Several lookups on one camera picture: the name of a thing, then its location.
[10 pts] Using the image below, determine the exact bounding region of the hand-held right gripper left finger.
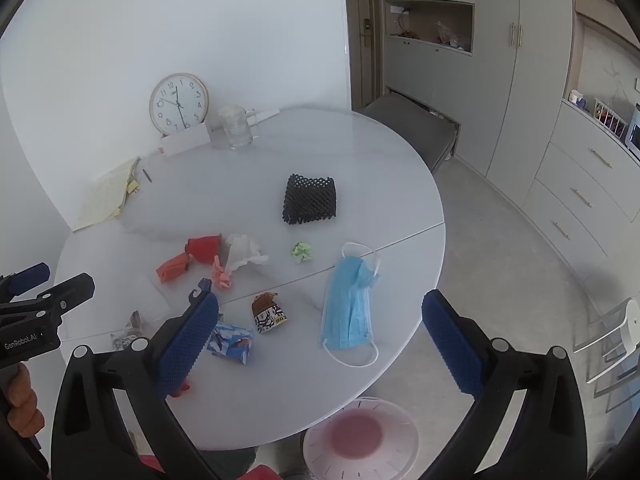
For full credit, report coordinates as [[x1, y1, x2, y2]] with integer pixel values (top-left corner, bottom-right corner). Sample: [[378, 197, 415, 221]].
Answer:
[[50, 278, 221, 480]]

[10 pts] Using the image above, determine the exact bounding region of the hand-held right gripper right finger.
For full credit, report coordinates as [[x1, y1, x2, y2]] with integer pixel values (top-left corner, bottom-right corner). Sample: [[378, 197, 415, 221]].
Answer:
[[414, 289, 589, 480]]

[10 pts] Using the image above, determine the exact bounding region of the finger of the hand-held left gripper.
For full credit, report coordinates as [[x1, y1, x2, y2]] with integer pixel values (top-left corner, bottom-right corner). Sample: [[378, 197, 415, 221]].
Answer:
[[0, 262, 51, 302], [0, 273, 96, 334]]

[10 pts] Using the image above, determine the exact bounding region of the red wrapper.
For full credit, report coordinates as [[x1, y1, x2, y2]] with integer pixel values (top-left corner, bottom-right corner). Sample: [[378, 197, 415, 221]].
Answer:
[[184, 233, 225, 265]]

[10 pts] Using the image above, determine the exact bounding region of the white tissue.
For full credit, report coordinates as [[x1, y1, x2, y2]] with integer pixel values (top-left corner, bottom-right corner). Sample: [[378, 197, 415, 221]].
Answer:
[[222, 233, 271, 277]]

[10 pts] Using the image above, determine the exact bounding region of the white pink trash bin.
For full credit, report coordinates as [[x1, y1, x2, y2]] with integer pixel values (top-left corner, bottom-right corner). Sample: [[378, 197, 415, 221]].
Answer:
[[302, 396, 420, 480]]

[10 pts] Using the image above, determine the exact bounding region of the person's left hand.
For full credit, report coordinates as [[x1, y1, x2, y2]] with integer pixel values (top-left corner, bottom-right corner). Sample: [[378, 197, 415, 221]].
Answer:
[[2, 362, 46, 441]]

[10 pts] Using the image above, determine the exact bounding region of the blue patterned packet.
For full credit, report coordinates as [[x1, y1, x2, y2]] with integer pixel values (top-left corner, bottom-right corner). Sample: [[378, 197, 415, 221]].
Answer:
[[207, 319, 255, 366]]

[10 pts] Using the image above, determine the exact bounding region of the silver crumpled wrapper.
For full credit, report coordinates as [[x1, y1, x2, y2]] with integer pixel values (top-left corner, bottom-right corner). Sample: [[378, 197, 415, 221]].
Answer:
[[110, 310, 149, 351]]

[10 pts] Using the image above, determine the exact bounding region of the salmon pink wrapper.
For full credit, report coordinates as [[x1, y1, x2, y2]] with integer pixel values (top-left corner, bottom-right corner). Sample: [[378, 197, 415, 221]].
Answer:
[[212, 255, 235, 290]]

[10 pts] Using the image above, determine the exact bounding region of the orange crumpled wrapper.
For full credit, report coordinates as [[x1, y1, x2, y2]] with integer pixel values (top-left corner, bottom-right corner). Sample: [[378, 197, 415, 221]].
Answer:
[[155, 252, 194, 281]]

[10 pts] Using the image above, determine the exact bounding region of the brown snack wrapper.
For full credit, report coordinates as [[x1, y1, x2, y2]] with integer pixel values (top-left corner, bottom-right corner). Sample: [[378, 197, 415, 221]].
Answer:
[[250, 291, 291, 335]]

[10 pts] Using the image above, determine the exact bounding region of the yellow notepad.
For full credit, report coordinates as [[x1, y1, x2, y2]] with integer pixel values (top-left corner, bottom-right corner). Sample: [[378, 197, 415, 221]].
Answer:
[[73, 157, 142, 233]]

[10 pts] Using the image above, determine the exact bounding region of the blue face mask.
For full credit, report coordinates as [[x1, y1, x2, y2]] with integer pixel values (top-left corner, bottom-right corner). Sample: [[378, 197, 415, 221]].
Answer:
[[318, 242, 382, 367]]

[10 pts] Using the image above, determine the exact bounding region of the grey quilted pants leg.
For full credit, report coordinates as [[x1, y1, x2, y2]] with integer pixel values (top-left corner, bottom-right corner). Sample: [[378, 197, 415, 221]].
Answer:
[[195, 442, 259, 480]]

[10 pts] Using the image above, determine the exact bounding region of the red jacket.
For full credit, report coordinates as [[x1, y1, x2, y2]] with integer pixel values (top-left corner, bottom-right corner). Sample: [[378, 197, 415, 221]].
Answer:
[[137, 452, 281, 480]]

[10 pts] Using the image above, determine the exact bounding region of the grey stool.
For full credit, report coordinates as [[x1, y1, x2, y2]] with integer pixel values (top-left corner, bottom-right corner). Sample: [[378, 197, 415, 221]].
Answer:
[[590, 352, 640, 411]]

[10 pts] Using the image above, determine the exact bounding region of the white stool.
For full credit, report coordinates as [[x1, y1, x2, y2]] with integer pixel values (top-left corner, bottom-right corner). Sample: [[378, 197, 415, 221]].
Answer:
[[572, 297, 640, 362]]

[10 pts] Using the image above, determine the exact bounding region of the black foam mesh sleeve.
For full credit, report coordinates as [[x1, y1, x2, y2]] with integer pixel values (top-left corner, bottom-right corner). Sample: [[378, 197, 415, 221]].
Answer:
[[281, 173, 339, 226]]

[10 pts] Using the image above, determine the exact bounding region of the white card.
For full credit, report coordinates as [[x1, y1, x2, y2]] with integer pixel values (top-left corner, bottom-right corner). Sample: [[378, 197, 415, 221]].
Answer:
[[158, 123, 212, 157]]

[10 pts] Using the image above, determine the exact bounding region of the grey drawer cabinet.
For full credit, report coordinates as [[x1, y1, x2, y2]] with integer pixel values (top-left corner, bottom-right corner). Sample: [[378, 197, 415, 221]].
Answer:
[[521, 99, 640, 273]]

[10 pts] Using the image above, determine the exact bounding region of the tall grey cabinet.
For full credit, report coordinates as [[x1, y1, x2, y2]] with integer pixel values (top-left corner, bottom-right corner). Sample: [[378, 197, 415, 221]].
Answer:
[[384, 0, 574, 211]]

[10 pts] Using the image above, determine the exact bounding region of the countertop storage rack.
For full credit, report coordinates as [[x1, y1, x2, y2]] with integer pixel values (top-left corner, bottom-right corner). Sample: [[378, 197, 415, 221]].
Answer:
[[594, 96, 629, 132]]

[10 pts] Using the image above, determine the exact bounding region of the white countertop appliance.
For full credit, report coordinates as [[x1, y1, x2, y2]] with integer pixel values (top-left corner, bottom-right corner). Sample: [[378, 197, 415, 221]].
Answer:
[[624, 103, 640, 158]]

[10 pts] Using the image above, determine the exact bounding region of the brown door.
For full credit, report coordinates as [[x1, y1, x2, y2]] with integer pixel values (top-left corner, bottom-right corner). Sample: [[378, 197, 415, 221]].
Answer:
[[342, 0, 389, 111]]

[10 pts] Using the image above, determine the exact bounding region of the clear plastic bag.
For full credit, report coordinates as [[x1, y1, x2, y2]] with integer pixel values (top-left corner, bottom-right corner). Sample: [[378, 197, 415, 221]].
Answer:
[[436, 20, 467, 49]]

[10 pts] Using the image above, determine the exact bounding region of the round wall clock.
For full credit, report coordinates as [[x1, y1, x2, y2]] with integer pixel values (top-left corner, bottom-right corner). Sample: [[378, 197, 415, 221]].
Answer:
[[148, 72, 210, 137]]

